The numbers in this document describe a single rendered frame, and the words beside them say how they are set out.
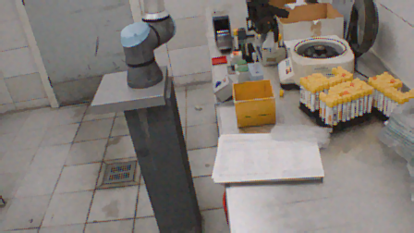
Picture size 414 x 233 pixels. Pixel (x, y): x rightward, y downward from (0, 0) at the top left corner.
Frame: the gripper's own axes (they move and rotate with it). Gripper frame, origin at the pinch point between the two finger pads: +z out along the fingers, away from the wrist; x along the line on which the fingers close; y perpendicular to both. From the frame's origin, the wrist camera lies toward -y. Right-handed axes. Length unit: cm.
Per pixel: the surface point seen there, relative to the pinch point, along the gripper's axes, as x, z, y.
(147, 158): -34, 41, 48
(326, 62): 15.1, 5.5, -12.1
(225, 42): -43.6, 8.1, -6.4
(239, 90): 2.6, 8.3, 18.3
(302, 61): 8.3, 5.0, -6.7
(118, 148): -145, 93, 38
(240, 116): 12.8, 11.5, 25.8
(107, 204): -92, 96, 66
